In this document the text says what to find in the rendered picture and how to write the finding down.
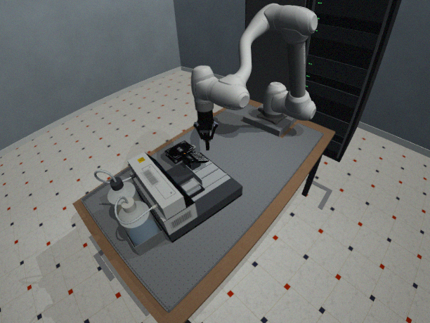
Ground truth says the clear bottle with black cap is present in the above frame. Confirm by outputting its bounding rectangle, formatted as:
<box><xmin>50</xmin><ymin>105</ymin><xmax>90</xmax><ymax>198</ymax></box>
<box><xmin>107</xmin><ymin>177</ymin><xmax>141</xmax><ymax>215</ymax></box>

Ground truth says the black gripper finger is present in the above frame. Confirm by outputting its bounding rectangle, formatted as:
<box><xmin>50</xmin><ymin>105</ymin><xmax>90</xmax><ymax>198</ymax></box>
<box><xmin>207</xmin><ymin>121</ymin><xmax>219</xmax><ymax>150</ymax></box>
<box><xmin>193</xmin><ymin>122</ymin><xmax>207</xmax><ymax>150</ymax></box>

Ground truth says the grey bottle with blue liquid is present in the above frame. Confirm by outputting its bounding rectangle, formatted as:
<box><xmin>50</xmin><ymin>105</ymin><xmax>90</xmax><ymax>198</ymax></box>
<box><xmin>118</xmin><ymin>197</ymin><xmax>159</xmax><ymax>246</ymax></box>

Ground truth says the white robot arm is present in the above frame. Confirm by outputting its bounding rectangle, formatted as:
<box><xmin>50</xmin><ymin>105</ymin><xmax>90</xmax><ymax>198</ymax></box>
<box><xmin>191</xmin><ymin>4</ymin><xmax>318</xmax><ymax>125</ymax></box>

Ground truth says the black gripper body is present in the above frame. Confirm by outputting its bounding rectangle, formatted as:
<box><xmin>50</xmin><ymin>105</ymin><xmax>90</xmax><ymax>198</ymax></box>
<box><xmin>197</xmin><ymin>110</ymin><xmax>214</xmax><ymax>124</ymax></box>

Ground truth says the dark grey raised edge strip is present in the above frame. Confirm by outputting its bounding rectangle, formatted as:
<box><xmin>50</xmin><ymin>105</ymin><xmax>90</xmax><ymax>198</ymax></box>
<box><xmin>81</xmin><ymin>166</ymin><xmax>170</xmax><ymax>313</ymax></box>

